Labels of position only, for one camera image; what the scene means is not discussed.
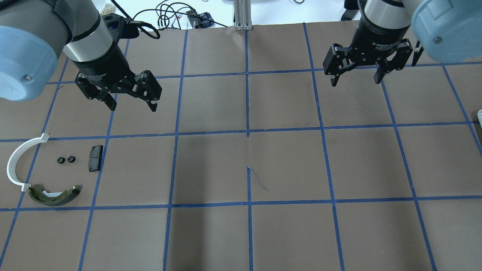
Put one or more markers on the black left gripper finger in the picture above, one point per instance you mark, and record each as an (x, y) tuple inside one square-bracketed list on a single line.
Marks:
[(152, 104), (110, 102)]

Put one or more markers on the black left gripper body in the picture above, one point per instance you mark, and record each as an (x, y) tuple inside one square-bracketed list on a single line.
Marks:
[(101, 64)]

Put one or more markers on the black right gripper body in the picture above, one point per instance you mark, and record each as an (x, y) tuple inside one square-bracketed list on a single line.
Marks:
[(376, 40)]

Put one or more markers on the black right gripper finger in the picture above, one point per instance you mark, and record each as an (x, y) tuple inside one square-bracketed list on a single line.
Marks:
[(379, 74), (334, 79)]

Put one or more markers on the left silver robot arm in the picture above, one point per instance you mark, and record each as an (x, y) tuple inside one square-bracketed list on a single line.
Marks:
[(34, 33)]

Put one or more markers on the dark brake pad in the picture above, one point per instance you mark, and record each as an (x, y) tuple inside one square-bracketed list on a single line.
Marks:
[(95, 158)]

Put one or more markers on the bags of small parts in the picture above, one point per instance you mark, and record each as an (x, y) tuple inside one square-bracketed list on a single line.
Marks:
[(107, 8)]

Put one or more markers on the olive brake shoe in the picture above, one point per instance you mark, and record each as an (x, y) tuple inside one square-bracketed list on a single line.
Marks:
[(54, 199)]

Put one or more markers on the white curved plastic part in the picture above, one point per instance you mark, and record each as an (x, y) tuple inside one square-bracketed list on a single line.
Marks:
[(15, 161)]

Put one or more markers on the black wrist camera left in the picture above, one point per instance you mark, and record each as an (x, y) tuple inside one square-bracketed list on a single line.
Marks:
[(120, 27)]

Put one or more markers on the aluminium frame post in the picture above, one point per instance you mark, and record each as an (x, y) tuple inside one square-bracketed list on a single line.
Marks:
[(242, 15)]

